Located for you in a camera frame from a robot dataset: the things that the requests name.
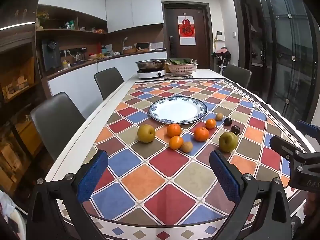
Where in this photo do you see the dark plum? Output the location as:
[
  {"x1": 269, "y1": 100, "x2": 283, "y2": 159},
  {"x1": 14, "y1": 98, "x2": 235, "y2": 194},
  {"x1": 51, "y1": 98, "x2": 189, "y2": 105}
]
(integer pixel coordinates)
[
  {"x1": 223, "y1": 118, "x2": 233, "y2": 126},
  {"x1": 231, "y1": 125, "x2": 241, "y2": 135}
]

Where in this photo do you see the green pear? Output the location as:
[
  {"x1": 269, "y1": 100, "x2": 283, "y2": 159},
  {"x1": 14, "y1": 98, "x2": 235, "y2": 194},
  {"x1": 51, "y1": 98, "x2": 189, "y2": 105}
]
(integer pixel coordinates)
[{"x1": 219, "y1": 132, "x2": 238, "y2": 152}]

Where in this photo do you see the brown kiwi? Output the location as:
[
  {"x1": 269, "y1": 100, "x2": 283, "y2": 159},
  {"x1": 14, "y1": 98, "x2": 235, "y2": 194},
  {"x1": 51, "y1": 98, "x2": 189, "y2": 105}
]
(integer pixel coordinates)
[
  {"x1": 215, "y1": 113, "x2": 223, "y2": 121},
  {"x1": 180, "y1": 141, "x2": 193, "y2": 153}
]

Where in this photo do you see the small orange tangerine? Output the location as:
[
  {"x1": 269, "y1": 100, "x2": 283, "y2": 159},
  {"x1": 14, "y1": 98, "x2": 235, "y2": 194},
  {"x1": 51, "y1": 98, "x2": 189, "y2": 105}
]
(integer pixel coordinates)
[{"x1": 206, "y1": 119, "x2": 216, "y2": 129}]

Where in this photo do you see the smooth orange persimmon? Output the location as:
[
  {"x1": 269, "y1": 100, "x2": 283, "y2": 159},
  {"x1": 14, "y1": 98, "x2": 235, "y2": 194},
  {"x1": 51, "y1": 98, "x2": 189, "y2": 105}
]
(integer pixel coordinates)
[{"x1": 169, "y1": 135, "x2": 184, "y2": 150}]

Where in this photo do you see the yellow pear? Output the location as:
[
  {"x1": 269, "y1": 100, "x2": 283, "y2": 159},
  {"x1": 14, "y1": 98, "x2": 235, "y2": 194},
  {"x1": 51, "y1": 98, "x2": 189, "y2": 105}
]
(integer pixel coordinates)
[{"x1": 137, "y1": 124, "x2": 156, "y2": 144}]

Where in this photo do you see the person right hand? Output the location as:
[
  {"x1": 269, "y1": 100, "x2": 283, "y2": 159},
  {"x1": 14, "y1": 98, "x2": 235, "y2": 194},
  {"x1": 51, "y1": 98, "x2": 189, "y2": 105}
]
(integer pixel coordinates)
[{"x1": 304, "y1": 192, "x2": 319, "y2": 230}]

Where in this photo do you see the right dark chair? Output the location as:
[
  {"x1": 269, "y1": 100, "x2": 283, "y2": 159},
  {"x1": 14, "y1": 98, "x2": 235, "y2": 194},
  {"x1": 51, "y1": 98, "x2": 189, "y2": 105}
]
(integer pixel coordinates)
[{"x1": 222, "y1": 64, "x2": 252, "y2": 88}]

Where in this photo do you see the dark chair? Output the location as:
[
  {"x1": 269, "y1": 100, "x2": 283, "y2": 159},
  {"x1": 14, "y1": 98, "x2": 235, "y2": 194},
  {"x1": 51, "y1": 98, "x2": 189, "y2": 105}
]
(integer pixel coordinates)
[
  {"x1": 222, "y1": 64, "x2": 252, "y2": 88},
  {"x1": 94, "y1": 67, "x2": 124, "y2": 100},
  {"x1": 31, "y1": 92, "x2": 85, "y2": 160}
]

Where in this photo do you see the near left dark chair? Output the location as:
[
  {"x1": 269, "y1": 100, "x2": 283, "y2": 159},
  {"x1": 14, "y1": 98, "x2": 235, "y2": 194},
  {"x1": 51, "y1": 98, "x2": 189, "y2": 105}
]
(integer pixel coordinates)
[{"x1": 31, "y1": 92, "x2": 85, "y2": 160}]

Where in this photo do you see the colourful checkered table mat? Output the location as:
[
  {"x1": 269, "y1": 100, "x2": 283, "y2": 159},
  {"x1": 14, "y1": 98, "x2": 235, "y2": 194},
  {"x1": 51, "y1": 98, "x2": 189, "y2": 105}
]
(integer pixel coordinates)
[{"x1": 56, "y1": 78, "x2": 316, "y2": 240}]

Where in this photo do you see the stroller with pink toy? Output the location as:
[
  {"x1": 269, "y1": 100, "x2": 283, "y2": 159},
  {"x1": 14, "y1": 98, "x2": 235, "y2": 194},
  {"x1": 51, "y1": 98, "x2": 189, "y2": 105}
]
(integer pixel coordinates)
[{"x1": 212, "y1": 47, "x2": 232, "y2": 74}]

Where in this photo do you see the blue white porcelain plate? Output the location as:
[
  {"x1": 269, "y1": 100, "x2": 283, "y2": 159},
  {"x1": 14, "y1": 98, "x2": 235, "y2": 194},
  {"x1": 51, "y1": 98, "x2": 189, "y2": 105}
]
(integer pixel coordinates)
[{"x1": 148, "y1": 96, "x2": 208, "y2": 125}]

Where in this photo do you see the pink basket with greens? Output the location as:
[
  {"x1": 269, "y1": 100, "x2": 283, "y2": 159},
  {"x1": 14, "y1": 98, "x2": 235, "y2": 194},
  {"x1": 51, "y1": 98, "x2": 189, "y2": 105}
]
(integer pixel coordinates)
[{"x1": 165, "y1": 58, "x2": 198, "y2": 76}]

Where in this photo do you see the far left dark chair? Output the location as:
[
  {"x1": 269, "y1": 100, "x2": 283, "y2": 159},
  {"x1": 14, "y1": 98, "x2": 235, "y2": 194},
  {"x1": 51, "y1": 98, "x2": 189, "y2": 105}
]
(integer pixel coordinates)
[{"x1": 94, "y1": 67, "x2": 124, "y2": 100}]

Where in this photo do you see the dark wooden door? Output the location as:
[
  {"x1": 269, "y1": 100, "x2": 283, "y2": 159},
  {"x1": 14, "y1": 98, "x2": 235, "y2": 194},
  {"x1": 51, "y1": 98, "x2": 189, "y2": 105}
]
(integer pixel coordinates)
[{"x1": 162, "y1": 1, "x2": 213, "y2": 69}]

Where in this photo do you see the steel pan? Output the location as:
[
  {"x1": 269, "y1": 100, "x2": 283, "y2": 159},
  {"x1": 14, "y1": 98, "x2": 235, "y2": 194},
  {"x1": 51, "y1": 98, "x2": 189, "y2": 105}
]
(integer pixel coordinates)
[{"x1": 136, "y1": 59, "x2": 166, "y2": 72}]

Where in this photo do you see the white induction cooker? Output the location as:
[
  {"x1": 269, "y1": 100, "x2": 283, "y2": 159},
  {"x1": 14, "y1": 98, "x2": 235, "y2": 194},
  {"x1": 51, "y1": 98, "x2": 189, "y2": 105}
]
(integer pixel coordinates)
[{"x1": 137, "y1": 69, "x2": 165, "y2": 79}]

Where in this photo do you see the red fu door poster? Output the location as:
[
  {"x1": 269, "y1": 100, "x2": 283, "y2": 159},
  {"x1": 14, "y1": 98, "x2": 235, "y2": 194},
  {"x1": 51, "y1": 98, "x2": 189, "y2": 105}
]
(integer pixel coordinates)
[{"x1": 177, "y1": 16, "x2": 196, "y2": 46}]

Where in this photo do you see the black water dispenser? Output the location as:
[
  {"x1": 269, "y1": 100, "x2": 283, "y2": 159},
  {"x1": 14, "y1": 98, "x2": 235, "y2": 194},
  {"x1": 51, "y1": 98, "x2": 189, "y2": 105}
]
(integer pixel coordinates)
[{"x1": 41, "y1": 39, "x2": 61, "y2": 72}]

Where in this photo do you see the white wall intercom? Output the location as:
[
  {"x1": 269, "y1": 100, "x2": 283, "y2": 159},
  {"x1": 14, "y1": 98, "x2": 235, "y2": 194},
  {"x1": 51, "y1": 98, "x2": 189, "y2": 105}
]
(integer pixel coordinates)
[{"x1": 216, "y1": 30, "x2": 225, "y2": 41}]

